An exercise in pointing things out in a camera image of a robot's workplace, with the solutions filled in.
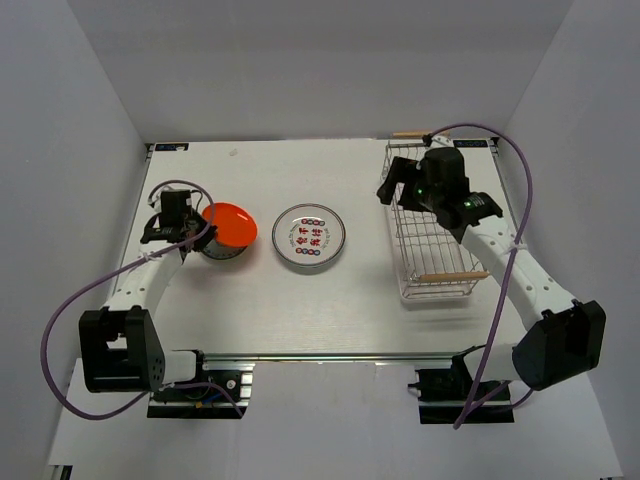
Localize dark green plate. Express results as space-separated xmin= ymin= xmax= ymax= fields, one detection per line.
xmin=201 ymin=240 xmax=247 ymax=261

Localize orange plate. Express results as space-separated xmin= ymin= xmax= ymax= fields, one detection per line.
xmin=201 ymin=202 xmax=258 ymax=248

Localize white plate red chinese characters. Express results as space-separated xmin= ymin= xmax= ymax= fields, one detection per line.
xmin=271 ymin=203 xmax=347 ymax=270

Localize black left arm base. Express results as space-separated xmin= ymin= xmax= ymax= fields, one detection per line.
xmin=147 ymin=351 xmax=255 ymax=420

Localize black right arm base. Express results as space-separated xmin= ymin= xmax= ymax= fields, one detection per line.
xmin=407 ymin=347 xmax=514 ymax=425

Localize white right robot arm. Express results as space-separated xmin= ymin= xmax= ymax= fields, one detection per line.
xmin=377 ymin=147 xmax=606 ymax=399

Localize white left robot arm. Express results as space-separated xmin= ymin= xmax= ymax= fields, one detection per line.
xmin=79 ymin=189 xmax=216 ymax=399

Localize white wire dish rack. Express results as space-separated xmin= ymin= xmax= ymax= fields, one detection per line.
xmin=380 ymin=129 xmax=491 ymax=304

